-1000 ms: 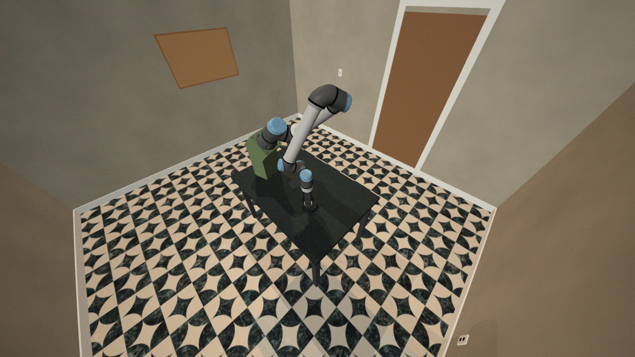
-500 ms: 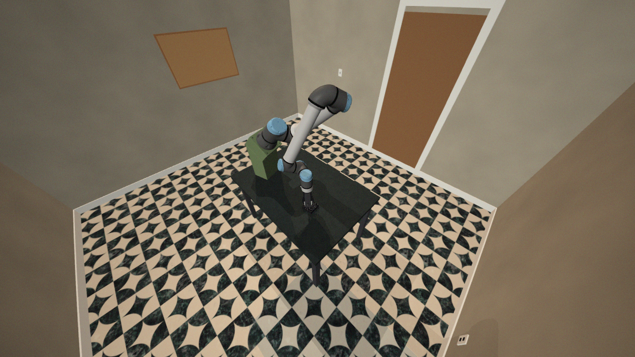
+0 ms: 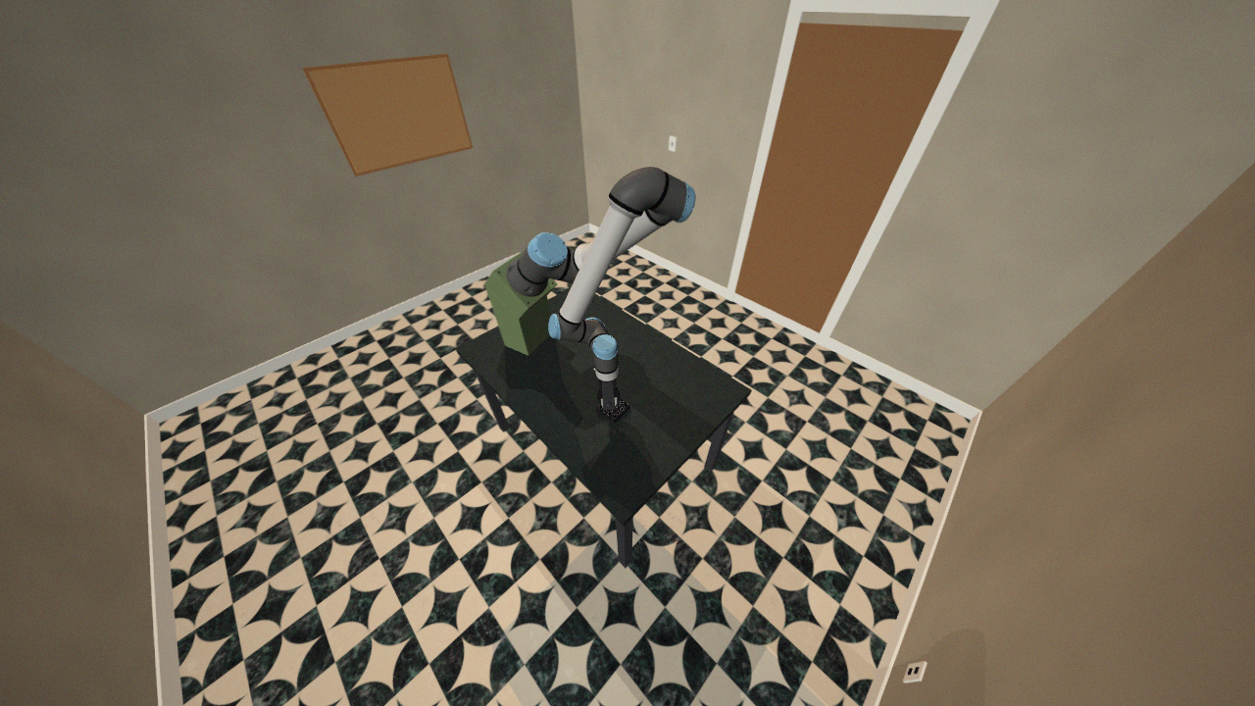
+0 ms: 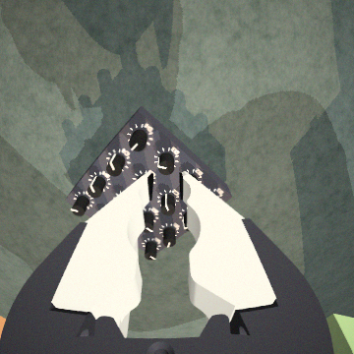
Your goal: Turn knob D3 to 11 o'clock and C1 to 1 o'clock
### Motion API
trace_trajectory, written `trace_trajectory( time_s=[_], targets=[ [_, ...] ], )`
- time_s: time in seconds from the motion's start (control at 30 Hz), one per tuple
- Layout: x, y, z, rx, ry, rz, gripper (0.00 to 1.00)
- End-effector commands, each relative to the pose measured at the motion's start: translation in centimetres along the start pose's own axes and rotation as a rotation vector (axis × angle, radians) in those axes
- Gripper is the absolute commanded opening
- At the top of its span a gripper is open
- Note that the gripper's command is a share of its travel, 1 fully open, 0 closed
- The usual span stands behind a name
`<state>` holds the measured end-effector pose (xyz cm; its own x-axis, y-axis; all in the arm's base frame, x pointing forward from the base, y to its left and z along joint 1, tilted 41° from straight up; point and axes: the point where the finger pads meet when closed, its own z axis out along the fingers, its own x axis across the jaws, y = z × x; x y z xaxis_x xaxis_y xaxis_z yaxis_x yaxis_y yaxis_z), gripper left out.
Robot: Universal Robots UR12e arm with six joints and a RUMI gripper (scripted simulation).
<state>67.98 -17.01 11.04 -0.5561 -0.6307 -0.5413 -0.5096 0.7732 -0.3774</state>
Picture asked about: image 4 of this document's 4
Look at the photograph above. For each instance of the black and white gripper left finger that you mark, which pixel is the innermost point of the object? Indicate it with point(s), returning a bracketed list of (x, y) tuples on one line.
[(93, 272)]

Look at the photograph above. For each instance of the dark grey knob box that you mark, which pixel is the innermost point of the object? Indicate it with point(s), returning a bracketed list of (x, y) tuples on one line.
[(145, 145)]

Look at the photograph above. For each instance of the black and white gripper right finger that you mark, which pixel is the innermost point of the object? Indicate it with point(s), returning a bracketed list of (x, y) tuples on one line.
[(237, 271)]

